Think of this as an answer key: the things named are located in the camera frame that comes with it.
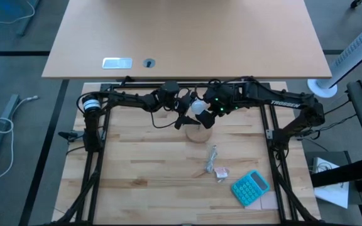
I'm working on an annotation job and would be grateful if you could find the white round bin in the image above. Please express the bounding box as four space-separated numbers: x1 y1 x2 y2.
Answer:
306 77 338 99

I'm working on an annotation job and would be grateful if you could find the grey desk foot bar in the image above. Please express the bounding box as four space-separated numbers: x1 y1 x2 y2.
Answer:
15 0 41 37
0 94 21 172

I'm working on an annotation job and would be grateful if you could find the black metal beam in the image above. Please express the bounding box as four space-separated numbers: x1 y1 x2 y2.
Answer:
309 156 362 189

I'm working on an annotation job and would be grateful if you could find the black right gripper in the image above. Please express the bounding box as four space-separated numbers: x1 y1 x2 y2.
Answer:
195 83 244 131

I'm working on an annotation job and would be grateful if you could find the clear lamp power cord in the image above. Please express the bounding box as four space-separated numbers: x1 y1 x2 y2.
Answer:
204 144 226 185

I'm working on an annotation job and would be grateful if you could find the white light bulb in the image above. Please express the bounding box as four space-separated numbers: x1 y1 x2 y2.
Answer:
190 99 211 116

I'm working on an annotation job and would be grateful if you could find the pale paper note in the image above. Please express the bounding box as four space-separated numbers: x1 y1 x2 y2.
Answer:
245 198 263 211
260 191 280 210

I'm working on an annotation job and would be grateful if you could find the light wooden desk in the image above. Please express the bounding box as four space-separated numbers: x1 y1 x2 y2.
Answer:
41 0 333 80

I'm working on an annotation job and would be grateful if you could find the silver desk cover plate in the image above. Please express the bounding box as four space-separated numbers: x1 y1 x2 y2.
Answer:
101 56 134 70

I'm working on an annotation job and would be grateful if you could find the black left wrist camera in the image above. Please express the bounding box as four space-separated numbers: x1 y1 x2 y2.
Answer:
162 80 180 95

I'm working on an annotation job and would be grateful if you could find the black aluminium table frame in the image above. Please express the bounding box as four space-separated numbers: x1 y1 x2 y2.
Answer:
51 80 322 226

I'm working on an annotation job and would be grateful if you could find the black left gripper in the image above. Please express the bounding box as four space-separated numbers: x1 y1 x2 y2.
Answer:
148 90 202 131

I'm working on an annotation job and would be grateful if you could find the round black desk grommet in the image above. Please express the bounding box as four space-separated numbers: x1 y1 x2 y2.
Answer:
142 57 156 70

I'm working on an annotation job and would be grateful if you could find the table lamp with wooden base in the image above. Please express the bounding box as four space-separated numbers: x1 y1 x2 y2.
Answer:
185 113 214 144

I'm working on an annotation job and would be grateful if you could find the teal calculator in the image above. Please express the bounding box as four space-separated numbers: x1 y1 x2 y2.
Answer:
230 169 272 208

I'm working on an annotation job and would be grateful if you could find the white paper sheet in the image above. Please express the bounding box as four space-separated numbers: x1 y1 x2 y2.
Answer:
312 156 351 210

